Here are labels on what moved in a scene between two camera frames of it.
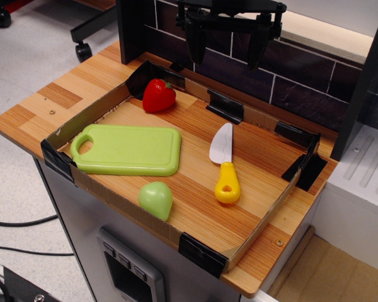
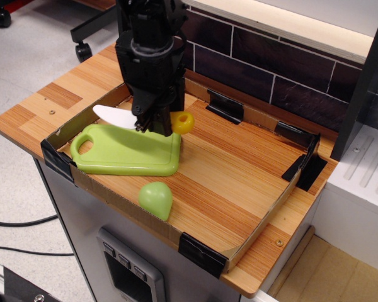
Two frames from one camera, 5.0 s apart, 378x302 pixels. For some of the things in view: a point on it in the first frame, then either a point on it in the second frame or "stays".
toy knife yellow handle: (227, 187) -> (183, 121)
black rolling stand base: (84, 50) stays
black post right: (353, 117) stays
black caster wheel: (2, 18) stays
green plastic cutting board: (130, 150) stays
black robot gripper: (263, 17) -> (156, 79)
